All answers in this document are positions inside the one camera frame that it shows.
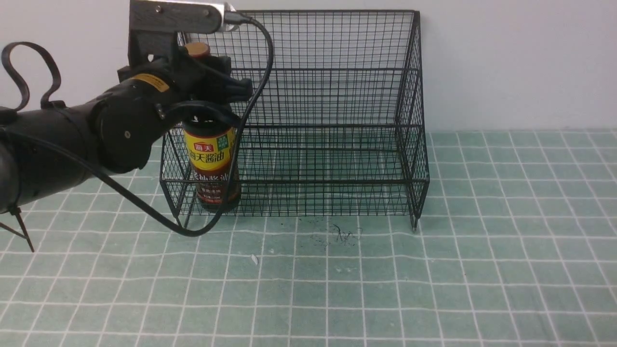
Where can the black wire mesh shelf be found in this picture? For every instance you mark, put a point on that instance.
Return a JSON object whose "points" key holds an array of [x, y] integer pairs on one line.
{"points": [[339, 129]]}

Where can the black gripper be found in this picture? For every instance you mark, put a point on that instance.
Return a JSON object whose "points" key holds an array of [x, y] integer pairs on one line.
{"points": [[152, 99]]}

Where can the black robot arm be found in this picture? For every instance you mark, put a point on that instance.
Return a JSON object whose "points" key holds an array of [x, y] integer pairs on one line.
{"points": [[30, 171]]}

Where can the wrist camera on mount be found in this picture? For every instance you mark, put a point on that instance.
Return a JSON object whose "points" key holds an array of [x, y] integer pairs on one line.
{"points": [[154, 25]]}

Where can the green checkered tablecloth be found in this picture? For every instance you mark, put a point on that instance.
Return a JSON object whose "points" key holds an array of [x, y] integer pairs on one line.
{"points": [[516, 247]]}

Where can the dark soy sauce bottle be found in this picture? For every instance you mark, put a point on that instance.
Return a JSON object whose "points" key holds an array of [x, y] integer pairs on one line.
{"points": [[210, 142]]}

